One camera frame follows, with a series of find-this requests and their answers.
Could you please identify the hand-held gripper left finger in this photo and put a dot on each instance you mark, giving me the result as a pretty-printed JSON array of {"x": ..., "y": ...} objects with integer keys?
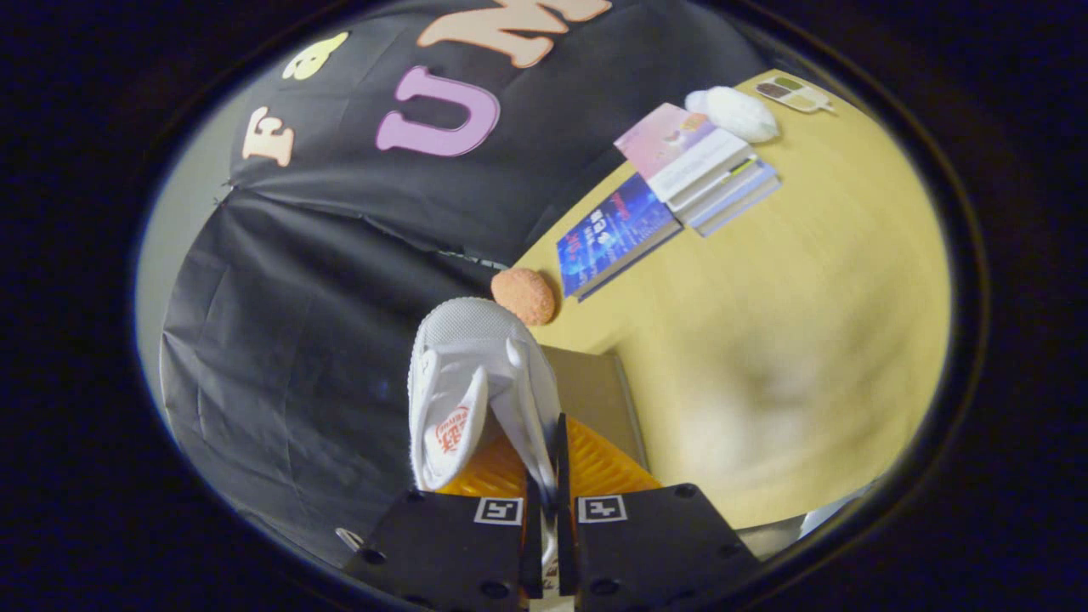
[{"x": 532, "y": 552}]

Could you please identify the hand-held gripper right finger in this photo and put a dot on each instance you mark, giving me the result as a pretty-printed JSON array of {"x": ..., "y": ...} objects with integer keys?
[{"x": 567, "y": 544}]

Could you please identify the beige fabric storage box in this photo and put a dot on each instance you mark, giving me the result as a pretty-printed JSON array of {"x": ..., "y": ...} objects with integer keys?
[{"x": 595, "y": 391}]

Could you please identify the white canvas shoe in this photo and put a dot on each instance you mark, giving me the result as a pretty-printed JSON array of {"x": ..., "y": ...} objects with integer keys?
[{"x": 476, "y": 348}]

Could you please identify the orange fuzzy ball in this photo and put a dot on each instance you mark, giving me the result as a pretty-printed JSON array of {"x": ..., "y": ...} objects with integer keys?
[{"x": 524, "y": 296}]

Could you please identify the blue cover book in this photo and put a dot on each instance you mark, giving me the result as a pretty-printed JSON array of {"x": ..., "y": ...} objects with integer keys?
[{"x": 612, "y": 234}]

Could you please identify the black backdrop cloth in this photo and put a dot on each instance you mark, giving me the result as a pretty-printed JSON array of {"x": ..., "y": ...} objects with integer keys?
[{"x": 297, "y": 340}]

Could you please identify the pale blue spine book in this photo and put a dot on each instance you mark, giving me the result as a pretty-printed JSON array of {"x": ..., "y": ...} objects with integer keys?
[{"x": 744, "y": 206}]

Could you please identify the white middle-size book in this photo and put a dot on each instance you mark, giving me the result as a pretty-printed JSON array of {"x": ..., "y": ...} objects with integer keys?
[{"x": 727, "y": 191}]

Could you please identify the pink cover book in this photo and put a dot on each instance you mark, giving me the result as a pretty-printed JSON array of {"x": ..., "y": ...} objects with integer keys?
[{"x": 676, "y": 144}]

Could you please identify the white fuzzy ball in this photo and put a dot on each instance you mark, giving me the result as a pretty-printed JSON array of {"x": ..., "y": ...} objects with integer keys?
[{"x": 735, "y": 113}]

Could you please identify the white divided grain dish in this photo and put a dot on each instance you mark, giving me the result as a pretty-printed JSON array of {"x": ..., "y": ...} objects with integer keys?
[{"x": 792, "y": 93}]

